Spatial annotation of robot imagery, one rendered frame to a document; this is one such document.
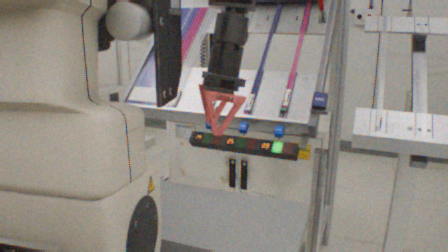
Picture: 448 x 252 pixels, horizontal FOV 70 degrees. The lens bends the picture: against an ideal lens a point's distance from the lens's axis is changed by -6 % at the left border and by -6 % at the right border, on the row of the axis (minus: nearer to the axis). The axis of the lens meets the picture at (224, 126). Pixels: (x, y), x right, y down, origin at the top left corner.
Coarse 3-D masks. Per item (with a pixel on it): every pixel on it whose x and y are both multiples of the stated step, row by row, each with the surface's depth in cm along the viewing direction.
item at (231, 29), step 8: (224, 16) 57; (232, 16) 56; (240, 16) 56; (216, 24) 58; (224, 24) 57; (232, 24) 56; (240, 24) 57; (248, 24) 59; (216, 32) 58; (224, 32) 57; (232, 32) 57; (240, 32) 57; (216, 40) 58; (224, 40) 57; (232, 40) 57; (240, 40) 58
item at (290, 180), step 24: (168, 120) 154; (168, 144) 157; (312, 144) 130; (192, 168) 155; (216, 168) 150; (240, 168) 145; (264, 168) 141; (288, 168) 136; (240, 192) 148; (264, 192) 143; (288, 192) 139
